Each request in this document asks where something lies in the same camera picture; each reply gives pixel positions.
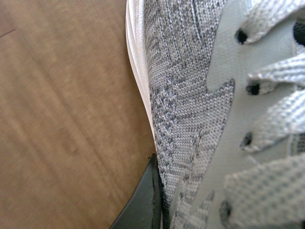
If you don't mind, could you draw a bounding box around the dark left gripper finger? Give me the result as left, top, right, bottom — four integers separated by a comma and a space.
111, 154, 162, 229

